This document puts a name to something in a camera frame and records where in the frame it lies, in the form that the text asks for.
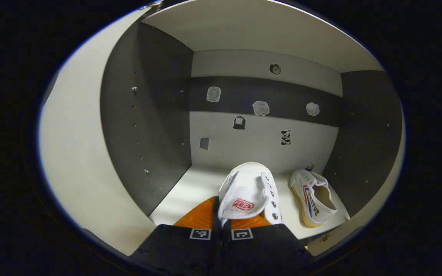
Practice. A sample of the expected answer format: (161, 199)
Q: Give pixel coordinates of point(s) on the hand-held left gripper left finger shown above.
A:
(178, 249)

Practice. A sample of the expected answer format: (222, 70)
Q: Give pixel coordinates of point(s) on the metal door hinge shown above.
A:
(152, 7)
(325, 238)

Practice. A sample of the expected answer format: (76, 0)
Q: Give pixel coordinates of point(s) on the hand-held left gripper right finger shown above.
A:
(267, 249)

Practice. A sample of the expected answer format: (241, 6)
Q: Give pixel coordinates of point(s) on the white canvas shoe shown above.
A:
(315, 199)
(244, 191)

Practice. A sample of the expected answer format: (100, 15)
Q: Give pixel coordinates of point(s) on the white shoe cabinet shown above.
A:
(244, 145)

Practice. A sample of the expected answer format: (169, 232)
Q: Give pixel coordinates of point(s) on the white cabinet shelf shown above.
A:
(190, 191)
(267, 30)

